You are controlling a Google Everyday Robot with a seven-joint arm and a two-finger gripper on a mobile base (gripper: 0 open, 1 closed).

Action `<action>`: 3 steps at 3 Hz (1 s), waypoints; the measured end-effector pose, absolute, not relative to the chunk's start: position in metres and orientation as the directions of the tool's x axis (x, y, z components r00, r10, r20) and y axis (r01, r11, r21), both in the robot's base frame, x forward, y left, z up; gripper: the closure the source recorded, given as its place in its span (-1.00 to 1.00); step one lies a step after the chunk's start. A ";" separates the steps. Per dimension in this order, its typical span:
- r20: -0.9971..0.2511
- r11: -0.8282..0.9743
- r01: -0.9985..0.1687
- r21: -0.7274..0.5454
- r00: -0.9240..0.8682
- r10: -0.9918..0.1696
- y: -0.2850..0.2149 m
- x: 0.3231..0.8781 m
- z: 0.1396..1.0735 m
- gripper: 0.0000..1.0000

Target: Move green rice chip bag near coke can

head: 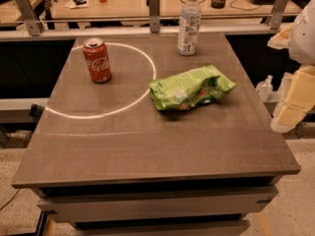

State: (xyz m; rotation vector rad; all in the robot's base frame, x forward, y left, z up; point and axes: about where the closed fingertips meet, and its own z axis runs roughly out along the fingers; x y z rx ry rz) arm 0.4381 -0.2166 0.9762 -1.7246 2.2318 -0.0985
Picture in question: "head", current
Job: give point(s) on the green bottle at table edge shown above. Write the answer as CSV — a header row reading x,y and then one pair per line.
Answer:
x,y
36,110

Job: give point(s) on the red coke can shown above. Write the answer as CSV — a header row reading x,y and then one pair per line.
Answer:
x,y
97,60

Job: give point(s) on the left metal rail bracket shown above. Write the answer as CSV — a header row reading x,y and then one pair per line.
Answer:
x,y
34,25

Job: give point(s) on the right metal rail bracket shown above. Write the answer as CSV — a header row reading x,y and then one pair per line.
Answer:
x,y
275,19

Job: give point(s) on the grey drawer cabinet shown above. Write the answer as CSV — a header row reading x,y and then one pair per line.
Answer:
x,y
166,209

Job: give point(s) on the metal rail bracket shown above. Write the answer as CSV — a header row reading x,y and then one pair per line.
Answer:
x,y
34,25
275,19
154,15

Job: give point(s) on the green rice chip bag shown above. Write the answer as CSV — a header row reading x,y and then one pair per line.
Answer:
x,y
194,88

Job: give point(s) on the middle metal rail bracket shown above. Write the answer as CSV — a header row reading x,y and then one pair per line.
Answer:
x,y
154,15

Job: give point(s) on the small clear sanitizer bottle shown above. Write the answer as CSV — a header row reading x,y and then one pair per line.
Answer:
x,y
265,88

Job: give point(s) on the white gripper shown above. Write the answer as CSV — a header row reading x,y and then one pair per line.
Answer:
x,y
303,36

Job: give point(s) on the black mesh pen holder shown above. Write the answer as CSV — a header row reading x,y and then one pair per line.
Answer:
x,y
218,4

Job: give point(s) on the clear plastic water bottle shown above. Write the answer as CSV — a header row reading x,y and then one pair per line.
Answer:
x,y
189,23

